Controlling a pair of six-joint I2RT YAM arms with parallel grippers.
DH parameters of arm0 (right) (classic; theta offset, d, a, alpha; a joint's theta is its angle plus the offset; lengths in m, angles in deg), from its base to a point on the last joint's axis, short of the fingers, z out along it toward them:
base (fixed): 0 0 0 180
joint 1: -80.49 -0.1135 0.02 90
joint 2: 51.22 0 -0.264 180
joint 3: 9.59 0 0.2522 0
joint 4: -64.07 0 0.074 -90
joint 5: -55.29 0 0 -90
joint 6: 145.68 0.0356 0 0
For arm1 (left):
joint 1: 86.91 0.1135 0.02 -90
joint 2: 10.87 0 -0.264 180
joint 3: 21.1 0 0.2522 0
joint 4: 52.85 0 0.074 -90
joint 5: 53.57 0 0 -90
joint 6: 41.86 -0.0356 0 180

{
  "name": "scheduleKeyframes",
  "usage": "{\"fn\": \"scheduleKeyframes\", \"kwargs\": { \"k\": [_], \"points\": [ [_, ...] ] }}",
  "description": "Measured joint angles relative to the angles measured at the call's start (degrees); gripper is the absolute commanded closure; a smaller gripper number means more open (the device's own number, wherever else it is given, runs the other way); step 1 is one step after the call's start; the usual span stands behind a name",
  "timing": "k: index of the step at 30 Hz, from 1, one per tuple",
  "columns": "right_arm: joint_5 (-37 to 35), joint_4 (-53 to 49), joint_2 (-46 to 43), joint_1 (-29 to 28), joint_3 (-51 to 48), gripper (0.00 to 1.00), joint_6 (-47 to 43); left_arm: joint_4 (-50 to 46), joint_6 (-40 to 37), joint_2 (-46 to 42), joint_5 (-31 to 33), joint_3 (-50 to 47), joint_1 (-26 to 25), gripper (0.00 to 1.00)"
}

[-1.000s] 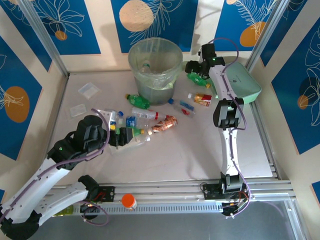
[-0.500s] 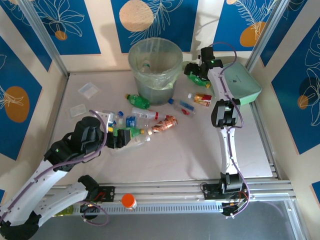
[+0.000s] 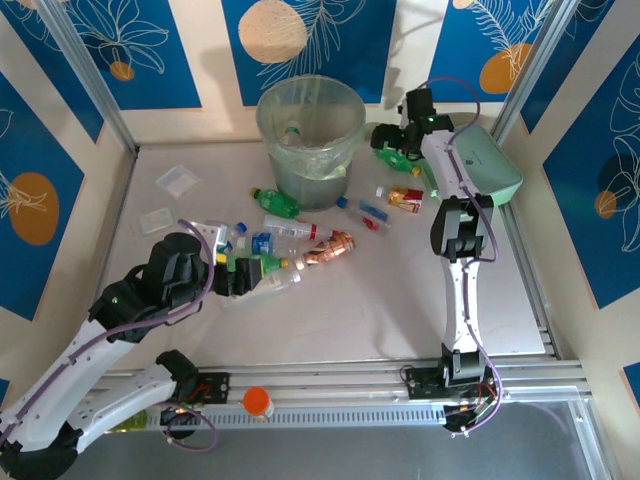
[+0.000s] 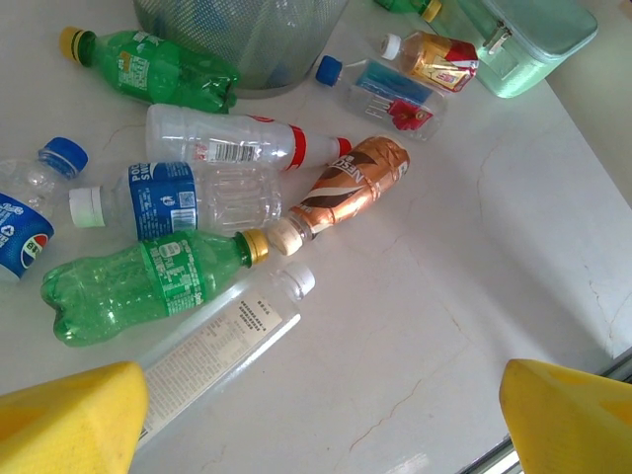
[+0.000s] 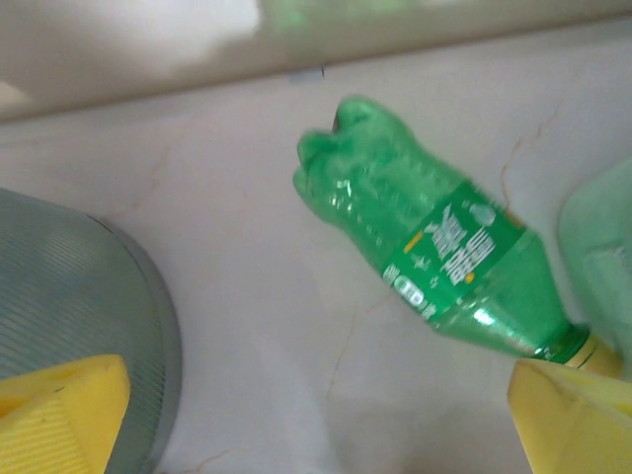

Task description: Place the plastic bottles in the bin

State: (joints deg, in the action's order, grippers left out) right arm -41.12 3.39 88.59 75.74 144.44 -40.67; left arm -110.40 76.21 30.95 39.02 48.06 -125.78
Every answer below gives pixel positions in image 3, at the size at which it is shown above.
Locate orange cap jar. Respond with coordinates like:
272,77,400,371
243,387,275,424

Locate pale green bin liner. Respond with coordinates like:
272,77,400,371
256,73,369,180

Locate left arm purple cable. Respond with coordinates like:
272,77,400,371
0,217,221,449

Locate clear bottle red cap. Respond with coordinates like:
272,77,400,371
263,214,344,244

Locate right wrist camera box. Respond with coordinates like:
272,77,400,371
398,88,436,124

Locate grey slotted cable duct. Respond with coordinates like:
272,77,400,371
149,404,449,435

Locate grey metal platform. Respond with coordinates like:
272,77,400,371
29,399,619,480

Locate yellow green plastic block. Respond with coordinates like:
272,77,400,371
110,410,150,434

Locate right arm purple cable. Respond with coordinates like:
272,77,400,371
422,75,504,439

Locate copper brown label bottle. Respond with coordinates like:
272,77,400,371
294,230,357,269

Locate clear bottle barcode label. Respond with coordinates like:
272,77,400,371
249,271,304,301

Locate red yellow snack packet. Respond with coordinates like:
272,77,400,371
376,184,426,214

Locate clear bottle red blue label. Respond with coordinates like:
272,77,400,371
336,196,393,234

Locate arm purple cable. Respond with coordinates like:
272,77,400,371
0,217,221,449
422,75,504,439

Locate blue label bottle white cap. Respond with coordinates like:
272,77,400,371
237,230,301,256

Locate clear plastic box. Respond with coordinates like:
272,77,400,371
155,164,201,201
137,208,175,236

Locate mint green zip case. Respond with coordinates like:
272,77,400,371
424,123,525,209

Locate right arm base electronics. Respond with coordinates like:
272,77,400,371
442,387,501,432

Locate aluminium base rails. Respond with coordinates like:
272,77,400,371
42,349,589,414

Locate aluminium frame post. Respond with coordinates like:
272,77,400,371
35,0,141,157
491,0,584,147

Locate green bottle yellow cap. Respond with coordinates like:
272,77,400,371
257,253,291,274
251,186,303,219
374,144,423,177

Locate translucent green trash bin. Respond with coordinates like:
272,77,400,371
256,73,368,211

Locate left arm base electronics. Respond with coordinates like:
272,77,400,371
158,399,204,429

